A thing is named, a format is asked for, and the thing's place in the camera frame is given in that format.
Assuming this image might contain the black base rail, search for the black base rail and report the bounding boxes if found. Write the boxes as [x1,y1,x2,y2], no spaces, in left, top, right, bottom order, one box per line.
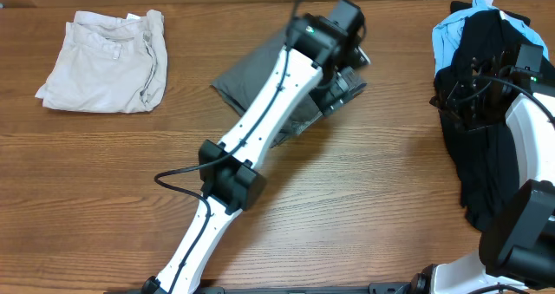
[103,280,491,294]

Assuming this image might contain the light blue garment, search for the light blue garment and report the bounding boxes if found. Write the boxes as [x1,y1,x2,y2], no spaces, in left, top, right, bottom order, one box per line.
[432,0,549,73]

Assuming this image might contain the beige folded shorts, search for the beige folded shorts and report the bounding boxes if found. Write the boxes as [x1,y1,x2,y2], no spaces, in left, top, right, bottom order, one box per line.
[36,10,168,114]

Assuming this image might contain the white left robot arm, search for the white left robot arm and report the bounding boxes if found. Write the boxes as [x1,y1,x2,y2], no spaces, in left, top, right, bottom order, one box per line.
[141,0,369,294]

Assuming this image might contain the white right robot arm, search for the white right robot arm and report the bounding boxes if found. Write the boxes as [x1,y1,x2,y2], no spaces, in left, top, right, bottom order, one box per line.
[398,42,554,293]

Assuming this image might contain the black garment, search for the black garment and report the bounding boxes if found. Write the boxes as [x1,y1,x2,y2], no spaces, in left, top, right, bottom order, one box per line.
[434,1,554,232]

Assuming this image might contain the grey shorts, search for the grey shorts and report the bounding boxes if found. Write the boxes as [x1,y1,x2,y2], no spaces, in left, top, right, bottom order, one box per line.
[212,28,323,147]

